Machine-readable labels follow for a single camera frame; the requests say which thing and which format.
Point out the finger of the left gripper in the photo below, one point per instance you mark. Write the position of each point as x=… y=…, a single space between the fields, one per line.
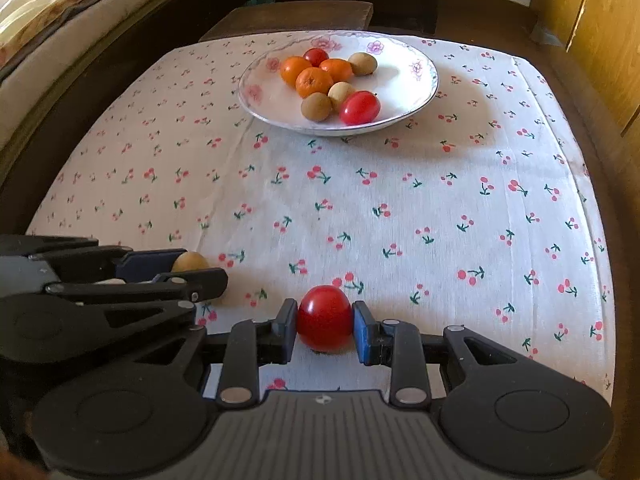
x=135 y=267
x=193 y=286

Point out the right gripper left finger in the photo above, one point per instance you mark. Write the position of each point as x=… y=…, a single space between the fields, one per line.
x=249 y=346

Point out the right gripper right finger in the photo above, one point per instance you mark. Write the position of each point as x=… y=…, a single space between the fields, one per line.
x=398 y=346

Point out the tan longan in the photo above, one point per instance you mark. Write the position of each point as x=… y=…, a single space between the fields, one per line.
x=189 y=261
x=339 y=93

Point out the dark brown longan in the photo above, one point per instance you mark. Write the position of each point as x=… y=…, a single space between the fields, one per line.
x=317 y=107

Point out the orange tangerine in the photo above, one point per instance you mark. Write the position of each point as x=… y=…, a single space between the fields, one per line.
x=313 y=80
x=339 y=70
x=291 y=67

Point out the oval red tomato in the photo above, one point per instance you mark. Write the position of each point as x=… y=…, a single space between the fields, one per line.
x=360 y=108

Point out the round red tomato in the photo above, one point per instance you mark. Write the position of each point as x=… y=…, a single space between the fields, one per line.
x=315 y=56

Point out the cherry print tablecloth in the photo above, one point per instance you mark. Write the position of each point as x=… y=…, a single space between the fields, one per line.
x=479 y=210

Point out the beige mattress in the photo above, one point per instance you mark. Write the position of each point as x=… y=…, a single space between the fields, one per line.
x=39 y=65

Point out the dark wooden stool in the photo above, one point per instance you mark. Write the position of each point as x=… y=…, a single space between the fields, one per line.
x=292 y=15

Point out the white floral plate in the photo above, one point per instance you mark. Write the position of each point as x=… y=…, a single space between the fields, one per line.
x=405 y=81

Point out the yellow wooden wardrobe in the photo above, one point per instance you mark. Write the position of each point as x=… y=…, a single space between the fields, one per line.
x=599 y=58

